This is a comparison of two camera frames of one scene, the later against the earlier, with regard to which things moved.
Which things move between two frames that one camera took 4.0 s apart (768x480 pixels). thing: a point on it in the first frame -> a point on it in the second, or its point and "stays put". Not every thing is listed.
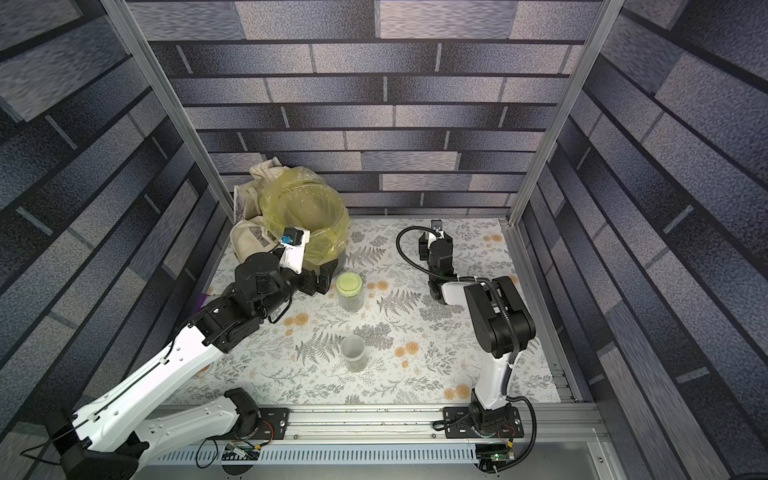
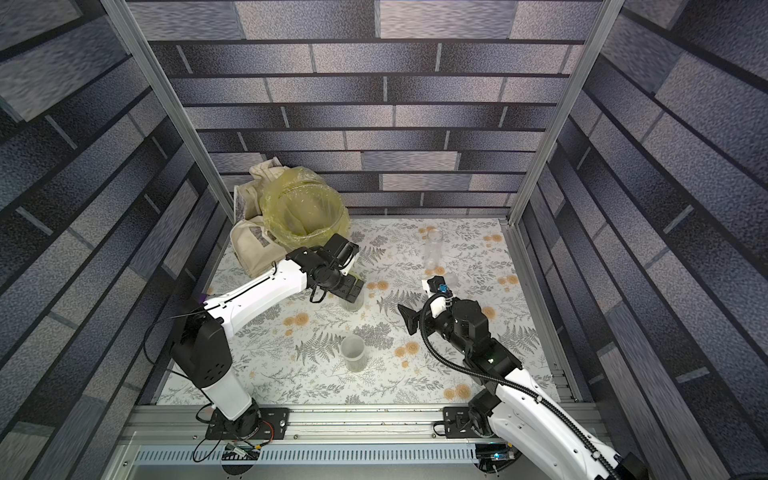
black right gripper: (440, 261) -> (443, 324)
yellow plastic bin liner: (301, 199) stays put
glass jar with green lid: (350, 291) stays put
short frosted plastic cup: (353, 350) stays put
